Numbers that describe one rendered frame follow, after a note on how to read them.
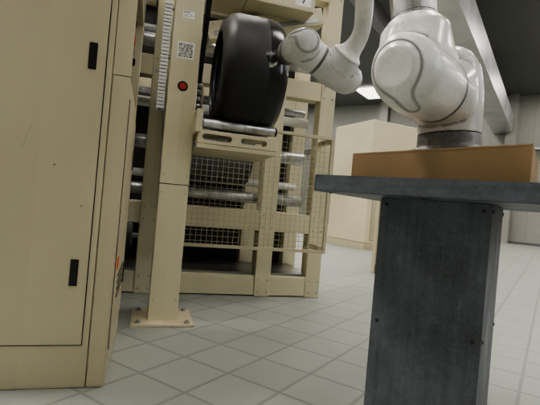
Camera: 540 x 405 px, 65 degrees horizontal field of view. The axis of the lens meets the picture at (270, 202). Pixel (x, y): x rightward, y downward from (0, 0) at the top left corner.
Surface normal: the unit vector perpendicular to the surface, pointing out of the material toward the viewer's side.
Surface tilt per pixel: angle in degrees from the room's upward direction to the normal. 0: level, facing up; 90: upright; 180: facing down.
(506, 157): 90
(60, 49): 90
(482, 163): 90
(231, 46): 82
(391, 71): 98
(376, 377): 90
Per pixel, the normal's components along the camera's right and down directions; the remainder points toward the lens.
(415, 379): -0.55, -0.05
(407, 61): -0.71, 0.09
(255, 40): 0.29, -0.30
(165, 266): 0.27, 0.02
